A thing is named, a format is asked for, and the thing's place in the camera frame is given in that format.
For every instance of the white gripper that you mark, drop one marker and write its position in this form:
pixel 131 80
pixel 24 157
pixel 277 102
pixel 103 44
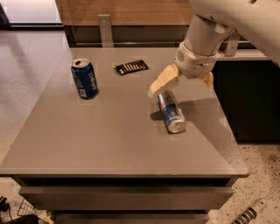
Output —
pixel 194 65

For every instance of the Red Bull can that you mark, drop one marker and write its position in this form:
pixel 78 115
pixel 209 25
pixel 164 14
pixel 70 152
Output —
pixel 173 117

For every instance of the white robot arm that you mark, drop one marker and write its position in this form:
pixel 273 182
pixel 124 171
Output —
pixel 258 21

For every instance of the blue Pepsi can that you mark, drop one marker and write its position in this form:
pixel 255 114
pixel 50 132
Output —
pixel 84 78

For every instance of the grey drawer cabinet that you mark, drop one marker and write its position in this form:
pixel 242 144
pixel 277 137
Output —
pixel 113 153

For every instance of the white power strip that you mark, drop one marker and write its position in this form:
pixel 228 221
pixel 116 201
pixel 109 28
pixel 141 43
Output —
pixel 251 212

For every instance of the lower grey drawer front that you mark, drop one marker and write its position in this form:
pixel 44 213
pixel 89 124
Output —
pixel 131 218

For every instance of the right metal bracket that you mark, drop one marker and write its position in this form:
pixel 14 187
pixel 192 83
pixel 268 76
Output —
pixel 231 45

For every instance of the metal bracket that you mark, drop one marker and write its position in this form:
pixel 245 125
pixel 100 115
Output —
pixel 231 45
pixel 105 30

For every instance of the left metal bracket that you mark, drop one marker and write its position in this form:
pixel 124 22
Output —
pixel 105 30

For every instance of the wire basket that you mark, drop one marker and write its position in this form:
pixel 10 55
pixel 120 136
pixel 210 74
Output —
pixel 26 208

